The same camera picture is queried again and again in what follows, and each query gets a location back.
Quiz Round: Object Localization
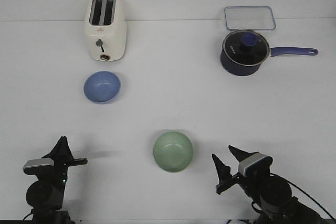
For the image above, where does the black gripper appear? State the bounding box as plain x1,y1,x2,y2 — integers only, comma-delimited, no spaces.
212,145,270,200
36,136,88,182

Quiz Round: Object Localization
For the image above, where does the green bowl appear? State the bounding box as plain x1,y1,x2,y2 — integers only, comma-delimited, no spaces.
153,131,194,173

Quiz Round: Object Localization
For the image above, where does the blue bowl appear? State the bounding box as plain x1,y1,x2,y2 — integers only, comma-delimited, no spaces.
83,71,121,104

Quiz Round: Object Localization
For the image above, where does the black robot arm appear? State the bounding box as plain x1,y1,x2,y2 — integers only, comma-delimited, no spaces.
23,136,88,223
212,145,335,223

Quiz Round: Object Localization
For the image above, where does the dark blue saucepan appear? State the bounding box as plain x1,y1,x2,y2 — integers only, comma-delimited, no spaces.
220,43,318,76

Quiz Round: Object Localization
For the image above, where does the glass pot lid blue knob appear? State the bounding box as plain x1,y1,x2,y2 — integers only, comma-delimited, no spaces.
223,30,270,67

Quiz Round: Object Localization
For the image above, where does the white two-slot toaster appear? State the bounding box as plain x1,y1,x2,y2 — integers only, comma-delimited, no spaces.
84,0,127,61

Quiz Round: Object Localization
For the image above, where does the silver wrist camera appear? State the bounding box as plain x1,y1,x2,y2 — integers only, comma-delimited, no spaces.
238,152,273,177
23,158,55,175

